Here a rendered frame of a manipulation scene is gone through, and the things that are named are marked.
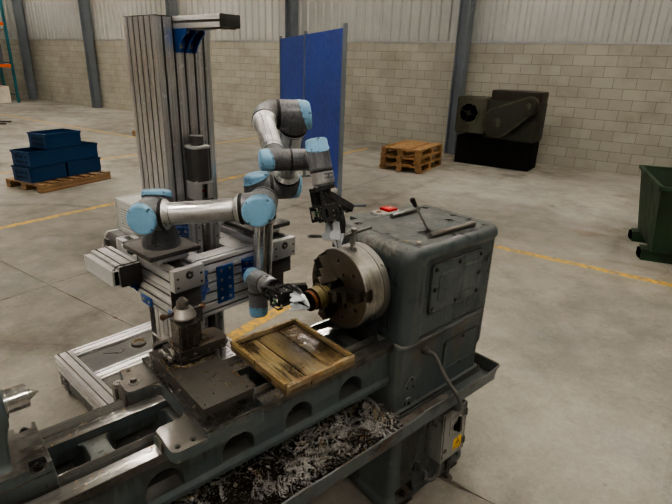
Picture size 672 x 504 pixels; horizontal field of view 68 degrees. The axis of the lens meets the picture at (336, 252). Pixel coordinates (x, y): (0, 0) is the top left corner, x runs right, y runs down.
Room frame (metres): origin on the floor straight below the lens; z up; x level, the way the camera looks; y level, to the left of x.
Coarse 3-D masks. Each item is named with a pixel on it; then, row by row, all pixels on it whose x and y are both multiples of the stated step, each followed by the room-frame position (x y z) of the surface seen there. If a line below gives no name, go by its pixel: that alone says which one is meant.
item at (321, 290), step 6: (312, 288) 1.63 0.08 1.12; (318, 288) 1.63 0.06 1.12; (324, 288) 1.63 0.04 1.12; (306, 294) 1.61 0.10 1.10; (312, 294) 1.60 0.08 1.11; (318, 294) 1.60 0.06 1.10; (324, 294) 1.62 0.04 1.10; (312, 300) 1.58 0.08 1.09; (318, 300) 1.60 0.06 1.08; (324, 300) 1.61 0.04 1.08; (312, 306) 1.59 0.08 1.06; (318, 306) 1.60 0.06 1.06; (324, 306) 1.63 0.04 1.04
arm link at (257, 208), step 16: (256, 192) 1.78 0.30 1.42; (272, 192) 1.84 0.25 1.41; (144, 208) 1.70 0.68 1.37; (160, 208) 1.72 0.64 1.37; (176, 208) 1.74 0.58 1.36; (192, 208) 1.74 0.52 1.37; (208, 208) 1.74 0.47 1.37; (224, 208) 1.74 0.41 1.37; (240, 208) 1.72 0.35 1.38; (256, 208) 1.71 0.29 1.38; (272, 208) 1.73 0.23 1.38; (128, 224) 1.71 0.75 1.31; (144, 224) 1.70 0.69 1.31; (160, 224) 1.72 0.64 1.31; (176, 224) 1.75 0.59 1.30; (256, 224) 1.71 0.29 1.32
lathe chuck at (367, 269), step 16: (336, 256) 1.72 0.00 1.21; (352, 256) 1.67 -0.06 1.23; (368, 256) 1.70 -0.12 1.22; (336, 272) 1.72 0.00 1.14; (352, 272) 1.65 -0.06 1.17; (368, 272) 1.64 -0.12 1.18; (352, 288) 1.65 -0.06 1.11; (368, 288) 1.61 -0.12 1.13; (336, 304) 1.71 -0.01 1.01; (352, 304) 1.65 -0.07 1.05; (368, 304) 1.60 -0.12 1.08; (336, 320) 1.71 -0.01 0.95; (352, 320) 1.64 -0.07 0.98
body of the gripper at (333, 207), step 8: (312, 192) 1.57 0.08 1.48; (320, 192) 1.56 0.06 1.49; (328, 192) 1.59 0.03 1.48; (312, 200) 1.57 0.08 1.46; (320, 200) 1.57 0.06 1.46; (328, 200) 1.58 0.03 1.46; (312, 208) 1.58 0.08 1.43; (320, 208) 1.54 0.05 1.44; (328, 208) 1.54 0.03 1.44; (336, 208) 1.56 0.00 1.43; (320, 216) 1.54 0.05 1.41; (328, 216) 1.54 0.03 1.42; (336, 216) 1.56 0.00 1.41
